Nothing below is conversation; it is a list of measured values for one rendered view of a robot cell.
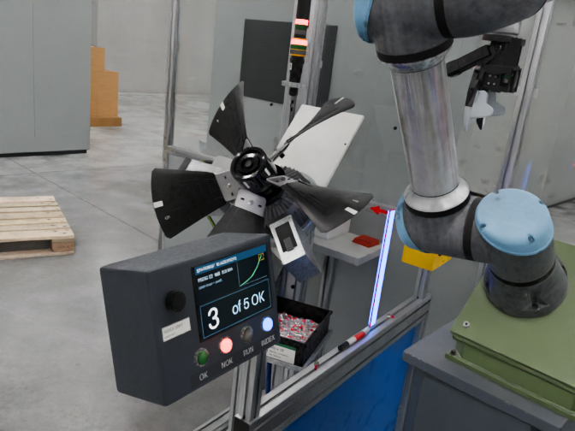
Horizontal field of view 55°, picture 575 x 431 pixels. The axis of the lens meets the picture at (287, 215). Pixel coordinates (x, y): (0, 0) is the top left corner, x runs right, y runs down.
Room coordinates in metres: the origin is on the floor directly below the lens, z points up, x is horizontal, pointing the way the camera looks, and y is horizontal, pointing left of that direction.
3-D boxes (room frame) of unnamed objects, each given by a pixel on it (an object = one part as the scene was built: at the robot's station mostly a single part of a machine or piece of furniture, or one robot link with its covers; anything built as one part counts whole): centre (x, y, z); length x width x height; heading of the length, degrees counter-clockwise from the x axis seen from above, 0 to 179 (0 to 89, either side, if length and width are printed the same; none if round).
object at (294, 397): (1.28, -0.22, 0.82); 0.90 x 0.04 x 0.08; 145
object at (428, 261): (1.61, -0.44, 1.02); 0.16 x 0.10 x 0.11; 145
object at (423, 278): (1.61, -0.44, 0.92); 0.03 x 0.03 x 0.12; 55
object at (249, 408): (0.93, 0.03, 0.96); 0.03 x 0.03 x 0.20; 55
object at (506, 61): (1.27, -0.42, 1.57); 0.09 x 0.08 x 0.12; 55
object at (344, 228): (2.16, -0.15, 0.92); 0.17 x 0.16 x 0.11; 145
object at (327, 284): (2.09, -0.19, 0.42); 0.04 x 0.04 x 0.83; 55
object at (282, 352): (1.32, -0.04, 0.85); 0.22 x 0.17 x 0.07; 160
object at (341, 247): (2.09, -0.19, 0.85); 0.36 x 0.24 x 0.03; 55
